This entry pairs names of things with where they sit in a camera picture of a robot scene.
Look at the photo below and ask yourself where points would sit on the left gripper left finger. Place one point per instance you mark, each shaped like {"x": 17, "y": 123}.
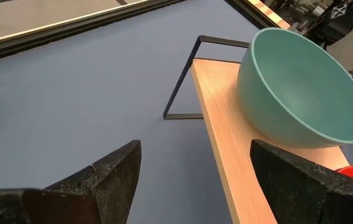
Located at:
{"x": 102, "y": 193}

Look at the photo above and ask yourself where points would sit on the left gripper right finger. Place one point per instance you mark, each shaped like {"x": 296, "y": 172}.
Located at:
{"x": 304, "y": 196}

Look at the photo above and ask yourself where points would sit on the teal bowl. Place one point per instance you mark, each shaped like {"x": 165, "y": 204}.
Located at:
{"x": 304, "y": 93}

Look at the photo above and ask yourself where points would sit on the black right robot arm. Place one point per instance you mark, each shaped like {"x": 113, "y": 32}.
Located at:
{"x": 328, "y": 21}

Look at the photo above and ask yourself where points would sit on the wooden shelf with black brackets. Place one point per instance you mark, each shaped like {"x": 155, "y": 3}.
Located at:
{"x": 226, "y": 124}

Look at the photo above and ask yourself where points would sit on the wooden table border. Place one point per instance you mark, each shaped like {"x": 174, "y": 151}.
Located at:
{"x": 39, "y": 18}

